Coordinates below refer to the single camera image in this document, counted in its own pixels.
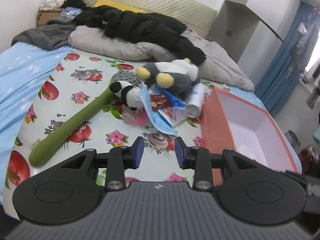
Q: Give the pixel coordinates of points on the blue curtain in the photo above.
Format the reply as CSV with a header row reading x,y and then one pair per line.
x,y
284,72

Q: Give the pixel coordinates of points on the grey white penguin plush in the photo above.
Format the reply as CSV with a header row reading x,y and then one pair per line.
x,y
178,77

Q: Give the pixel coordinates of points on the orange cardboard storage box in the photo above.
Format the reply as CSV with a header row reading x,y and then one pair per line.
x,y
228,121

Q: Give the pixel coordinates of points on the yellow pillow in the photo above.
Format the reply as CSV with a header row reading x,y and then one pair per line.
x,y
119,6

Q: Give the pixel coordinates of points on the black puffer jacket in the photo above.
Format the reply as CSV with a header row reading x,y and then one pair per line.
x,y
134,27

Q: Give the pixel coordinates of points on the light blue bed sheet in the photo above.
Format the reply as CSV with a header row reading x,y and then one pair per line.
x,y
24,69

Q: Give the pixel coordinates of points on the cream padded headboard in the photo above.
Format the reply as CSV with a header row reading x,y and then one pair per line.
x,y
194,14

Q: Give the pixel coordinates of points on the green massage hammer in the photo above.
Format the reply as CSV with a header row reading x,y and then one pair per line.
x,y
45,149

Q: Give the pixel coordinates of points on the small panda plush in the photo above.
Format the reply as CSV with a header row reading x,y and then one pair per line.
x,y
128,93

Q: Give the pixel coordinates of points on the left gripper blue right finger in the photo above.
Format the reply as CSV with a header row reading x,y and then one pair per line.
x,y
198,159

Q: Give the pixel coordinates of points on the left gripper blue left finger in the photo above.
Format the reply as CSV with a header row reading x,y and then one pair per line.
x,y
120,159

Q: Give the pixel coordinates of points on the dark grey blanket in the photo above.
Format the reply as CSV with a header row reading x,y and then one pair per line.
x,y
51,36

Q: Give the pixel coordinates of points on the fruit print mat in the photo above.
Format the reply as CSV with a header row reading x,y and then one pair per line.
x,y
76,81

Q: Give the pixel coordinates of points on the white mesh waste bin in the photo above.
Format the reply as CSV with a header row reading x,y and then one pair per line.
x,y
292,139

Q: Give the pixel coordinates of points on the grey duvet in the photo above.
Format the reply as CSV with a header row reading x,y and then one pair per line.
x,y
218,66

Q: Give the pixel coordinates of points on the blue plastic snack bag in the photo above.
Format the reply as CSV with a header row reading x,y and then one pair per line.
x,y
175,114

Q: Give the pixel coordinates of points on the blue face mask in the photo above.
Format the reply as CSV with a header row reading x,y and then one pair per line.
x,y
158,122

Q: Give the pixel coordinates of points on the red foil wrapper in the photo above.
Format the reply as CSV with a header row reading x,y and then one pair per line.
x,y
159,102

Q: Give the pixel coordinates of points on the grey wardrobe cabinet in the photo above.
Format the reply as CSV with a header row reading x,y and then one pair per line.
x,y
237,21

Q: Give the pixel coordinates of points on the cardboard box nightstand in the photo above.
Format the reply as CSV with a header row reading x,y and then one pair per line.
x,y
44,15

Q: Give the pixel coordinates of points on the white crumpled cloth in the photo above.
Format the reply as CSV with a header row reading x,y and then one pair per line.
x,y
50,4

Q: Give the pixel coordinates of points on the white spray can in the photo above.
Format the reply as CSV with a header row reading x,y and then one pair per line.
x,y
195,101

